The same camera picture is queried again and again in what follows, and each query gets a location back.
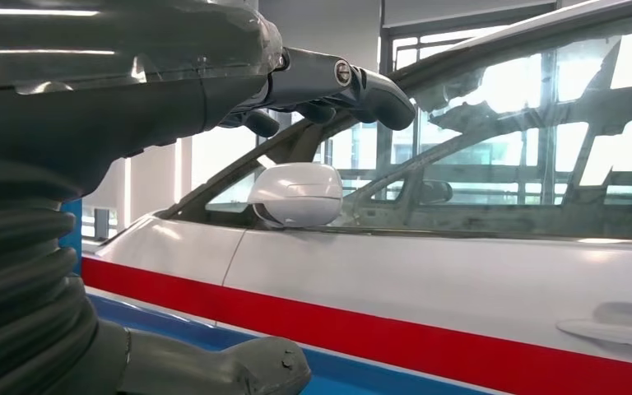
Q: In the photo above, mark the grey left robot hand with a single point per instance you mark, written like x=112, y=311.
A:
x=103, y=65

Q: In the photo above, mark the white car side mirror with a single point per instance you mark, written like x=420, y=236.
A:
x=297, y=196

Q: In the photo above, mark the dark car side mirror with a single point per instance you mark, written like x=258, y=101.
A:
x=436, y=192

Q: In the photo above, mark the white car with red stripe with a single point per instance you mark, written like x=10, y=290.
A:
x=403, y=283

